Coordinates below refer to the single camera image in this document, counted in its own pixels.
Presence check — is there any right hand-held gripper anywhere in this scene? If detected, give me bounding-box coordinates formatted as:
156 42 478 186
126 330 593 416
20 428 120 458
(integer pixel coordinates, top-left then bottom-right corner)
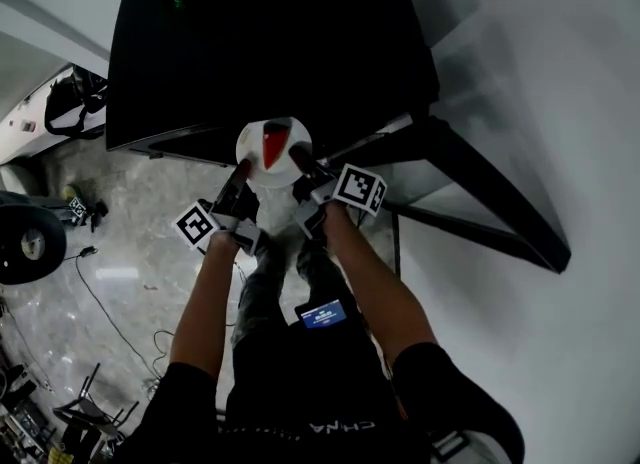
288 143 389 241

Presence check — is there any black round device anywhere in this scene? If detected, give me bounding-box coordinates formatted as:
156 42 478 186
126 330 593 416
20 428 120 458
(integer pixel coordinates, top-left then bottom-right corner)
0 203 68 287

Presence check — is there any person's right leg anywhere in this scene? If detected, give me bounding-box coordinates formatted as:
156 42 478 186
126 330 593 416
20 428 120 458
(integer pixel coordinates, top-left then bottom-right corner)
294 239 361 326

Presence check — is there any white round plate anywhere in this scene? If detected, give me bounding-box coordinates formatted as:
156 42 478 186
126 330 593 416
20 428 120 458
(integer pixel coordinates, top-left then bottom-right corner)
234 116 314 190

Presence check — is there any person's black shirt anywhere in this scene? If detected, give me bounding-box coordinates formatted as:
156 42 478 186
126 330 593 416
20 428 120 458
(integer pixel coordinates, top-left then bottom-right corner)
112 321 526 464

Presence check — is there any person's right forearm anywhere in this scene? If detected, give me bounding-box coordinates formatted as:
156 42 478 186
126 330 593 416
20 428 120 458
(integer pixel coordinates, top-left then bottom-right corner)
322 200 440 364

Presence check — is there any small black screen device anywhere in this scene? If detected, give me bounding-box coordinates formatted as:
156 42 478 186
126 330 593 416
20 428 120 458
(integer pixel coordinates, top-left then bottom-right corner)
294 298 352 331

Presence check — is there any black shoulder bag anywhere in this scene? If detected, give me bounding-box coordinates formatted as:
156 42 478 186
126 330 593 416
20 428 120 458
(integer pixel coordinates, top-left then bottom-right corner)
43 65 109 141

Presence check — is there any person's left leg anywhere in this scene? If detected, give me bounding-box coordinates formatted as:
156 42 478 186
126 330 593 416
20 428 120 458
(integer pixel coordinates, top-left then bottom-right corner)
230 234 291 348

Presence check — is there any black floor cable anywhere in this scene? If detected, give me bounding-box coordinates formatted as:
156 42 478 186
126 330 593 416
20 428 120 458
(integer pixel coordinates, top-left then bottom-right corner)
73 245 175 379

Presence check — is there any black mini fridge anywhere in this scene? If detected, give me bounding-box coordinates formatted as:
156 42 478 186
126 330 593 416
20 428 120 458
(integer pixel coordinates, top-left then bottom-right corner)
104 0 573 275

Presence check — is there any white low cabinet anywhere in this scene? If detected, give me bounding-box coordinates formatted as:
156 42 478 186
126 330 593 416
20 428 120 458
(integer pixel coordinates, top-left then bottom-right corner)
0 64 109 166

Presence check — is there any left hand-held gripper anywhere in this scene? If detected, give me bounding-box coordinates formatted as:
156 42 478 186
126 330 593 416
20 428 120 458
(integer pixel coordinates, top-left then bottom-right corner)
171 158 264 258

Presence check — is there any black metal stool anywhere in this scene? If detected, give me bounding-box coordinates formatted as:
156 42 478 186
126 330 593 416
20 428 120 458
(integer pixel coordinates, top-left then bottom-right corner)
51 361 142 439

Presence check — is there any red watermelon slice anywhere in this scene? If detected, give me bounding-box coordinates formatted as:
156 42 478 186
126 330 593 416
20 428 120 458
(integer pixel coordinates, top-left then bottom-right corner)
261 119 293 172

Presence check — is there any person's left forearm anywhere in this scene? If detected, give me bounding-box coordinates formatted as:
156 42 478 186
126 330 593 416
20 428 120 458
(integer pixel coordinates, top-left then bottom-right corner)
168 229 242 379

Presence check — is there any gray shoulder strap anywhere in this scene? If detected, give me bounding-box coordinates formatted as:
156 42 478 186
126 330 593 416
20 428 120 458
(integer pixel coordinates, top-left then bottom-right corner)
428 428 502 464

